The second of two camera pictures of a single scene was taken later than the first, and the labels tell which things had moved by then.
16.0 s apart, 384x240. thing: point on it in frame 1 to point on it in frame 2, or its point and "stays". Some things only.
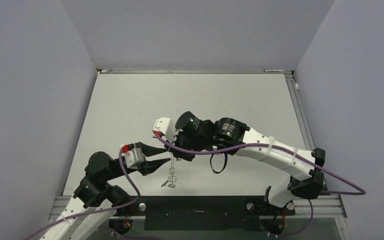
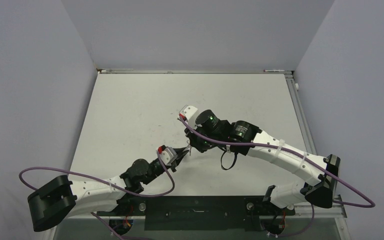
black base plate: [201, 213] stays
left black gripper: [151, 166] to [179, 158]
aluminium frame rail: [329, 204] stays
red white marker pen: [273, 70] stays
